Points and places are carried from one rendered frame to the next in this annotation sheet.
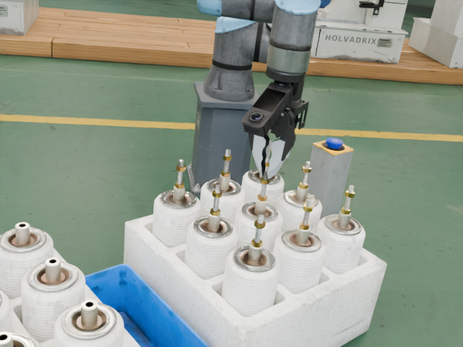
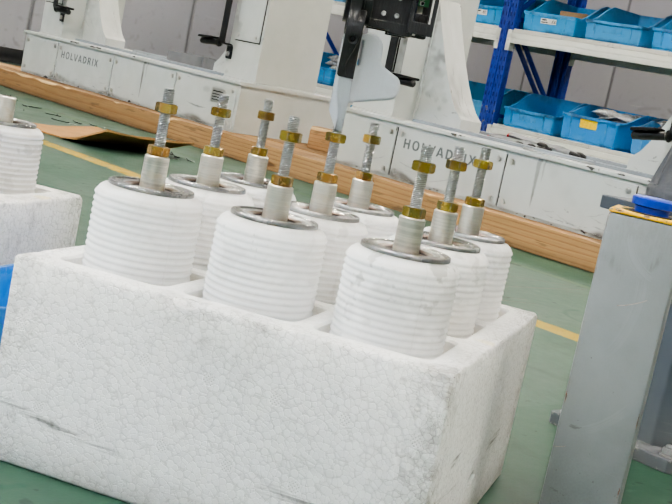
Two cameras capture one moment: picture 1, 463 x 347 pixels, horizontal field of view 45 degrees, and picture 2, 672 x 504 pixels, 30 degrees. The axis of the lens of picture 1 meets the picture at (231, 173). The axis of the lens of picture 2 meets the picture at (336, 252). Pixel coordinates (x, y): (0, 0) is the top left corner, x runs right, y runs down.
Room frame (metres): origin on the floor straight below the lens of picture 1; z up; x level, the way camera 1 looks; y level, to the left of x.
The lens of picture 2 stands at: (0.39, -1.08, 0.39)
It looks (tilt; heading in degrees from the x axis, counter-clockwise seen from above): 8 degrees down; 59
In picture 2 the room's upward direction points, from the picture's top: 12 degrees clockwise
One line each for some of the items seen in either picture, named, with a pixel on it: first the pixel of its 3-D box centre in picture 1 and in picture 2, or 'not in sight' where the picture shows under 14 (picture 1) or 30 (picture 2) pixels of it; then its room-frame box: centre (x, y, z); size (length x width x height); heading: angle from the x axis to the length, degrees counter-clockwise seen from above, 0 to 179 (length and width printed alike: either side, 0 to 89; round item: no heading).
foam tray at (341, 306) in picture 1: (249, 277); (286, 377); (0.97, -0.07, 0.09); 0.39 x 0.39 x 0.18; 42
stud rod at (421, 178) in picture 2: (347, 202); (418, 191); (0.96, -0.23, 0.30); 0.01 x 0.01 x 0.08
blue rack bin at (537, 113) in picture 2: not in sight; (554, 116); (4.95, 4.52, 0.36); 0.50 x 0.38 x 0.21; 13
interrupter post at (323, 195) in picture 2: (260, 206); (322, 199); (0.97, -0.07, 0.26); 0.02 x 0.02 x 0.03
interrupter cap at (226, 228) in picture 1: (213, 227); (207, 185); (0.89, 0.02, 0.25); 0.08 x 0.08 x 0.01
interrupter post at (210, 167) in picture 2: (213, 221); (209, 172); (0.89, 0.02, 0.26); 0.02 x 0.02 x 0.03
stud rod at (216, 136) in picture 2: (215, 203); (217, 133); (0.89, 0.02, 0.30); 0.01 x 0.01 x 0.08
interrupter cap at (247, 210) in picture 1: (260, 212); (320, 213); (0.97, -0.07, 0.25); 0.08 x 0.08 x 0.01
